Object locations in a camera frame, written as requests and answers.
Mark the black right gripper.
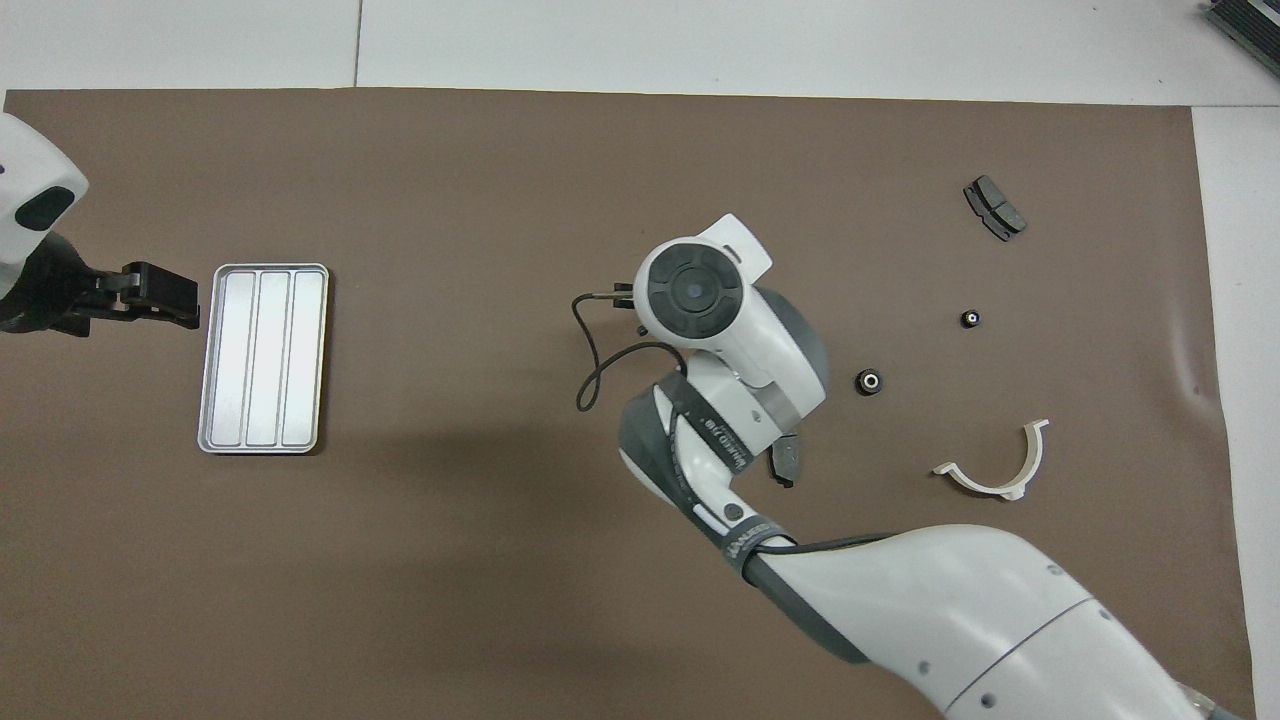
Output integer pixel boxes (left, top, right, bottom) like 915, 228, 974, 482
610, 283, 649, 337

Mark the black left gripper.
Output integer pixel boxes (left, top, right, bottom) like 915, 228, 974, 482
0, 235, 201, 338

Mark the silver metal tray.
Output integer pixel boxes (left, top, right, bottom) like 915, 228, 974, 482
197, 263, 331, 456

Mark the grey curved brake pad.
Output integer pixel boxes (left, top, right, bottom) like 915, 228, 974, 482
766, 432, 807, 489

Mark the brown table mat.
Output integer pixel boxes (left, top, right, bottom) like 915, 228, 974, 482
0, 88, 1256, 720

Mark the dark two-piece brake pad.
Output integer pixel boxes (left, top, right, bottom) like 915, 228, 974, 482
963, 175, 1028, 243

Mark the grey ridged device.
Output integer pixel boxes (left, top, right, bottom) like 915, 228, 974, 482
1205, 0, 1280, 53

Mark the white semicircular plastic bracket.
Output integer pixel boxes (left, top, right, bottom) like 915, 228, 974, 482
932, 419, 1051, 501

